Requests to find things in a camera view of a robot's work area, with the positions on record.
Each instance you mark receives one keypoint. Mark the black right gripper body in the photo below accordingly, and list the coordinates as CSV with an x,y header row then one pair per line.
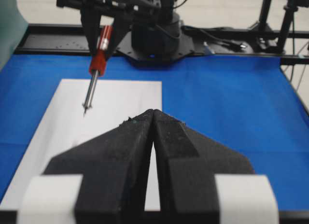
x,y
103,6

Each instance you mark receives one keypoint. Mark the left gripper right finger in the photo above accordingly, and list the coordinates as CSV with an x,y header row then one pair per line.
x,y
204,182

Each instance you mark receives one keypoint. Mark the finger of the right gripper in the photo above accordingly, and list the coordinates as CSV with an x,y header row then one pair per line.
x,y
120,28
90,19

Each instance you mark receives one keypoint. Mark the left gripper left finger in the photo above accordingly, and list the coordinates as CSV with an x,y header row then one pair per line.
x,y
97,182

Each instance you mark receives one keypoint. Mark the red soldering iron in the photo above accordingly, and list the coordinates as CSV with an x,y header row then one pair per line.
x,y
98,65

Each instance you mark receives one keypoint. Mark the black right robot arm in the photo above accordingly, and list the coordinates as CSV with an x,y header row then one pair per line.
x,y
153,24

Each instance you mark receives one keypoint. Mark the large white board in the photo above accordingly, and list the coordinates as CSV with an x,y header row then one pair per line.
x,y
66,124

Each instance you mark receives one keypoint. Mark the green backdrop curtain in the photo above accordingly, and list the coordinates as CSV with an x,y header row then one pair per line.
x,y
12,29

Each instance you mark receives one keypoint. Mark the blue table cloth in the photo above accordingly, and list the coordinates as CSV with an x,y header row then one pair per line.
x,y
245,103

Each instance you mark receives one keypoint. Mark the black aluminium frame rail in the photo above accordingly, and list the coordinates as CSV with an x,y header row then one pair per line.
x,y
69,40

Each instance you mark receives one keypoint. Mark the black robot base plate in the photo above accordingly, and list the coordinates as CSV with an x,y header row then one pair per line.
x,y
156,49

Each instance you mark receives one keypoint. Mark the black camera stand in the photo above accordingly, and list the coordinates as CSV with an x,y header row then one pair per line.
x,y
273,29

